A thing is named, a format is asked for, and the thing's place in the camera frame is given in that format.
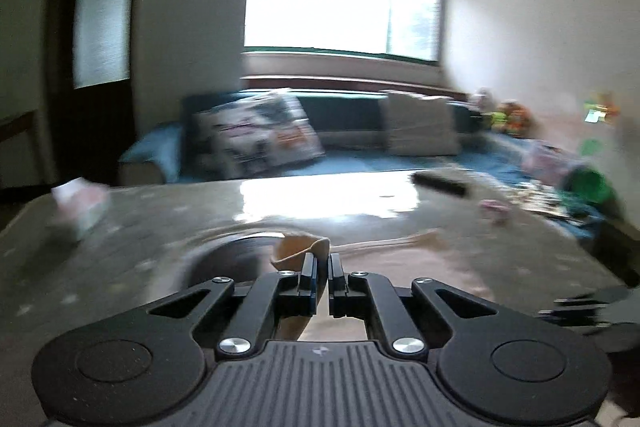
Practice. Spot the dark wooden door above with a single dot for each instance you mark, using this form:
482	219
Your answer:
95	57

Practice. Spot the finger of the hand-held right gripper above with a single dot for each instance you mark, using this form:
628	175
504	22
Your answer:
575	319

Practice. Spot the printed white pillow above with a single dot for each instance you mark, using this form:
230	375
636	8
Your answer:
255	137

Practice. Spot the clear plastic bag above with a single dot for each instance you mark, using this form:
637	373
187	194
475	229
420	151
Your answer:
542	162

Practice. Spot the blue sofa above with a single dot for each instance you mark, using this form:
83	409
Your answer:
360	122

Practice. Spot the beige pillow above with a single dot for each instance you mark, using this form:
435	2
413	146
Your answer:
420	124

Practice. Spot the orange green stuffed toy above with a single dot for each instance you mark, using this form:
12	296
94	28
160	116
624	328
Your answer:
510	117

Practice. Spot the green plastic toy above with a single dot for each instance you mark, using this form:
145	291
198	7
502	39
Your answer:
592	182

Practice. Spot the small pink object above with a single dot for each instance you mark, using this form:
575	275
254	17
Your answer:
495	209

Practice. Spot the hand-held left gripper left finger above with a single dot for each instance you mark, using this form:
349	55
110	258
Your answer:
313	279

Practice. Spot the window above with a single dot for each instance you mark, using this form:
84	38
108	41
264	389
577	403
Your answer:
340	2

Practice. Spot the colourful toy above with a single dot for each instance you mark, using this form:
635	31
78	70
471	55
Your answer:
602	109

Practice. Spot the black remote control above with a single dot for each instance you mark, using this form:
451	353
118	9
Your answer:
440	184

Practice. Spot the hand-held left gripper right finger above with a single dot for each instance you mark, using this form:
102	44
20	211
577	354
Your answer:
332	279

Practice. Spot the white tissue box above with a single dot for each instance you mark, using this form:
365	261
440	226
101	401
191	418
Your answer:
80	207

